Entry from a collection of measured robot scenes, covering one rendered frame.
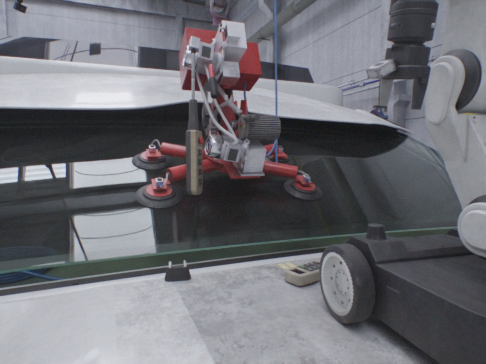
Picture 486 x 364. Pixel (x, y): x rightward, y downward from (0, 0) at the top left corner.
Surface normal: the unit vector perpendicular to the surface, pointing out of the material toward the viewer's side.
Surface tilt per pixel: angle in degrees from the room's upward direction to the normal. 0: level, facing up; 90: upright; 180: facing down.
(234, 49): 163
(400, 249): 45
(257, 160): 116
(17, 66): 90
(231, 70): 73
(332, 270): 90
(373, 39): 90
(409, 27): 98
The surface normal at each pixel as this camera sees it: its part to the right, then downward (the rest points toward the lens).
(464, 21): -0.97, 0.02
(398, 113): 0.37, 0.07
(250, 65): 0.32, -0.22
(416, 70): -0.51, 0.21
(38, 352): -0.22, -0.96
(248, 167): 0.31, 0.51
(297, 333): 0.00, -1.00
